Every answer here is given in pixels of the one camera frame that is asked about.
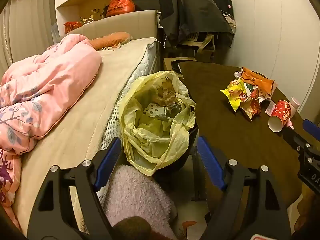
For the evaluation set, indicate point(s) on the white small wrapper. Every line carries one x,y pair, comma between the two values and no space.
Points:
238,75

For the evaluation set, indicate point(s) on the bed with beige blanket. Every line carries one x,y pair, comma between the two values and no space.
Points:
87,120

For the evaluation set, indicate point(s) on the brown fuzzy cloth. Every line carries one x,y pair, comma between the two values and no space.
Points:
132,227

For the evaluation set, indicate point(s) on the beige chair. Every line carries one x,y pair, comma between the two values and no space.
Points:
197,42

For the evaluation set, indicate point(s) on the white vertical blinds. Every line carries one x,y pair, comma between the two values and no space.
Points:
30,25

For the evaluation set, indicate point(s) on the black table leg frame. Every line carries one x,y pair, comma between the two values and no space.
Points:
197,175

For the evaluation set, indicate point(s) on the white dotted wrapper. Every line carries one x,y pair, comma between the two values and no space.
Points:
152,110

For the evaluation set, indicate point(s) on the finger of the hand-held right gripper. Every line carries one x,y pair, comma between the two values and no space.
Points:
311,128
295,138

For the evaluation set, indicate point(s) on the cardboard box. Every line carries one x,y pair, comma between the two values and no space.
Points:
168,63

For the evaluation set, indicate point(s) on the yellow noodle snack packet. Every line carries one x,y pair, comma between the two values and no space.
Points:
233,93

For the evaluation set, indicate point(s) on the white bunny plush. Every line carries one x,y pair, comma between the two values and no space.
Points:
88,20

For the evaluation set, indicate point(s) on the black bag with pink hearts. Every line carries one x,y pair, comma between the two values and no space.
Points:
222,0

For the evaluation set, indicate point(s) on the red paper cup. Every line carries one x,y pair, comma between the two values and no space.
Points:
281,112

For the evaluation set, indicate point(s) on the yellow plastic bin liner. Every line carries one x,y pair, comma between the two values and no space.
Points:
140,140

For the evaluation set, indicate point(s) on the small brown snack wrapper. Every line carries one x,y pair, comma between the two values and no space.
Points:
251,106

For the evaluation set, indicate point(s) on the pink white tissue packet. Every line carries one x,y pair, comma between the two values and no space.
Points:
270,108

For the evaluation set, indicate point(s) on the orange frilled pillow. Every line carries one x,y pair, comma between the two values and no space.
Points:
112,38

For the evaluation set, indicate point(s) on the large orange plastic bag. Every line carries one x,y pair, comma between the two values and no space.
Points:
120,6

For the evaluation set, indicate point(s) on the orange printed paper scrap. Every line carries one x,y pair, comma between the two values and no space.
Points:
188,225

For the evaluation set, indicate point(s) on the small orange plastic bag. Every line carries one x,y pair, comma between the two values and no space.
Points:
72,26

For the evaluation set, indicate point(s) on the orange snack packet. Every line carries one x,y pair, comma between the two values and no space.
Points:
260,80

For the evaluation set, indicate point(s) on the black jacket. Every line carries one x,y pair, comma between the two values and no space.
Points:
195,12

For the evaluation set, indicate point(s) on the beige padded headboard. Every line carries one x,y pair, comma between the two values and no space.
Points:
125,22

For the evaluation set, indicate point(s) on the small pink white bottle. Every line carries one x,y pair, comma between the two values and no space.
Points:
295,105

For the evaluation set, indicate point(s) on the white quilted mattress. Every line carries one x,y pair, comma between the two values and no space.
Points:
142,65

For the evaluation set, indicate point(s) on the black waste bin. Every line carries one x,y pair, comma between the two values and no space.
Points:
180,160

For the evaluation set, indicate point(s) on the dried flower bunch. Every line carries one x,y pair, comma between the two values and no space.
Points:
97,13

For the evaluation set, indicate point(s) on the pink floral duvet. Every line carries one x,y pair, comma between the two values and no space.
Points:
50,80

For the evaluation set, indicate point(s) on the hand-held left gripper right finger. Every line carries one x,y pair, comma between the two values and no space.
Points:
210,162

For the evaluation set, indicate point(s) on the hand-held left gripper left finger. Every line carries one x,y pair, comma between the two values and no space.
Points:
108,160

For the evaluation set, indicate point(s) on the black round disc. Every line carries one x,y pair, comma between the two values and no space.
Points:
176,66

